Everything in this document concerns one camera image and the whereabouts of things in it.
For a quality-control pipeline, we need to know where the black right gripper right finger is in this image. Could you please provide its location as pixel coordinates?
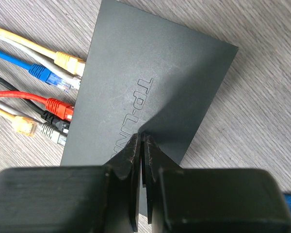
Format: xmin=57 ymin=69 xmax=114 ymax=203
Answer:
xmin=144 ymin=134 xmax=180 ymax=224

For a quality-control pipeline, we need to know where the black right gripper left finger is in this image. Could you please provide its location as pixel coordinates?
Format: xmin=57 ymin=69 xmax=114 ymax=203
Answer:
xmin=104 ymin=133 xmax=141 ymax=232

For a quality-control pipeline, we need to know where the red ethernet cable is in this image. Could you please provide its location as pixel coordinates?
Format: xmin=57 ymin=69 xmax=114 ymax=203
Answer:
xmin=0 ymin=90 xmax=75 ymax=121

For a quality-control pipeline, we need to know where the grey ethernet cable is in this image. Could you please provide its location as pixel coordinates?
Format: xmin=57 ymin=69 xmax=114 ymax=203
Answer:
xmin=0 ymin=32 xmax=82 ymax=147

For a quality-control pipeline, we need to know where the black network switch box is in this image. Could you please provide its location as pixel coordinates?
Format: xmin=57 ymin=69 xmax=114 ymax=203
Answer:
xmin=60 ymin=0 xmax=239 ymax=216

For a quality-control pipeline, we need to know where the yellow ethernet cable short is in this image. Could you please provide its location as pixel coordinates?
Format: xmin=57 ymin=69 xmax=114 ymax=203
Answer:
xmin=0 ymin=109 xmax=39 ymax=137

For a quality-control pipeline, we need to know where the yellow ethernet cable long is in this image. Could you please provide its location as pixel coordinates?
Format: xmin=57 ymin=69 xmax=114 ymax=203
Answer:
xmin=0 ymin=28 xmax=86 ymax=76

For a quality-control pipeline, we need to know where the blue ethernet cable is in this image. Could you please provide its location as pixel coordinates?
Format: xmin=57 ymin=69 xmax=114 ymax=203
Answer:
xmin=0 ymin=46 xmax=71 ymax=93

